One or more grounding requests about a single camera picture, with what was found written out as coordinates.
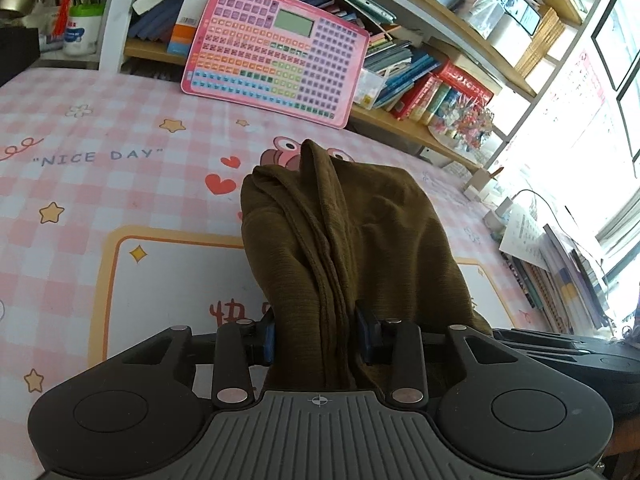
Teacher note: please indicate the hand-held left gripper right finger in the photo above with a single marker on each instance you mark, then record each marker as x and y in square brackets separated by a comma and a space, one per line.
[361, 340]

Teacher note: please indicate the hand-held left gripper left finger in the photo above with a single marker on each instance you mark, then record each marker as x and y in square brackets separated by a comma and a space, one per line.
[270, 340]

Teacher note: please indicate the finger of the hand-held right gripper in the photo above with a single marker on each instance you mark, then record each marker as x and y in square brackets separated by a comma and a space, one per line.
[545, 344]

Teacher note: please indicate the stack of flat notebooks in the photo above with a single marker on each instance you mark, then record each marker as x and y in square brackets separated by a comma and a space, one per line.
[565, 285]

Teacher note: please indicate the handwritten paper sheet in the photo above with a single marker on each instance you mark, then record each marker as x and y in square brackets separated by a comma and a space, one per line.
[522, 237]

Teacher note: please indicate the white power adapter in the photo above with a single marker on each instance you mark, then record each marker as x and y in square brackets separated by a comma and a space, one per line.
[497, 215]

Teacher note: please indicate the small beige box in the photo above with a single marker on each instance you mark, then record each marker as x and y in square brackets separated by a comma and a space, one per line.
[480, 185]

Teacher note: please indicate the wooden shelf unit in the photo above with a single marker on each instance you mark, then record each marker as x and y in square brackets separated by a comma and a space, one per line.
[400, 122]

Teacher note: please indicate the pink checked table mat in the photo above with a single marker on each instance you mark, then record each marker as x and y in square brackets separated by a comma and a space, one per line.
[100, 185]

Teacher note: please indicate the colourful candy bouquet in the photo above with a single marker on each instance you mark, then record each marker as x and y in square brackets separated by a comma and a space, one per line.
[462, 122]

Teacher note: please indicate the clear plastic card box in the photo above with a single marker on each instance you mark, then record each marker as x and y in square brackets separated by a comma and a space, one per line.
[371, 89]

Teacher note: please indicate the row of books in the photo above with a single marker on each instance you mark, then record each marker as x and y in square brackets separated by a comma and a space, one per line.
[425, 85]

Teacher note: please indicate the pink learning tablet toy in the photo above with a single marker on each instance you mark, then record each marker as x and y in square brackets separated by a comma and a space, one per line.
[260, 60]

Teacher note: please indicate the stack of tan notebooks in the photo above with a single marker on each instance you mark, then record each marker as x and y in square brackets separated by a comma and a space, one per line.
[540, 45]

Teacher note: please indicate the white storage boxes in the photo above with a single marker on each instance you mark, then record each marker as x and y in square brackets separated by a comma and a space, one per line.
[512, 22]

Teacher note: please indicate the white orange booklet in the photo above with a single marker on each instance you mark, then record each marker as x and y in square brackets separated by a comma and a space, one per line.
[187, 20]

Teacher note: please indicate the white tub green lid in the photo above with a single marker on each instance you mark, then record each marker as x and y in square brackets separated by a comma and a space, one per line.
[82, 32]

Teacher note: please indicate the black box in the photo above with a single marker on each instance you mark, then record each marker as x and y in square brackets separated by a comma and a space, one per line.
[17, 55]

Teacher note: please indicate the red tassel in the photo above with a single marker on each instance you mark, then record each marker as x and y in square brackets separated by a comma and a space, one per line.
[65, 5]

